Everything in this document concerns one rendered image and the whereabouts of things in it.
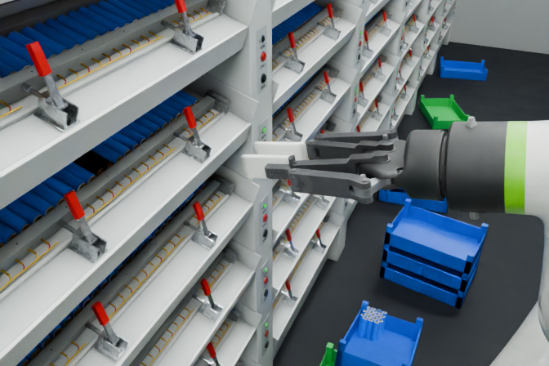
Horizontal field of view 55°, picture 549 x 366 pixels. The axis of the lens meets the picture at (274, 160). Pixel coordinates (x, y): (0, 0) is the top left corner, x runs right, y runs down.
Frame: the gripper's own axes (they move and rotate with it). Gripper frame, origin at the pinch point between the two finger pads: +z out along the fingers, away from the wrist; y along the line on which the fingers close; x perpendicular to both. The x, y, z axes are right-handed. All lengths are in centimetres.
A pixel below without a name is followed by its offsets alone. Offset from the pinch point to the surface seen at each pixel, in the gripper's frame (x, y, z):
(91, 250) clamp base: -6.5, -13.3, 21.2
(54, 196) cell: -1.4, -9.5, 29.1
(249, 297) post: -55, 30, 32
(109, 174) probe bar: -2.3, -1.6, 26.6
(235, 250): -40, 30, 32
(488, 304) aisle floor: -111, 101, -15
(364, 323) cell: -95, 67, 19
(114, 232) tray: -7.7, -7.9, 22.4
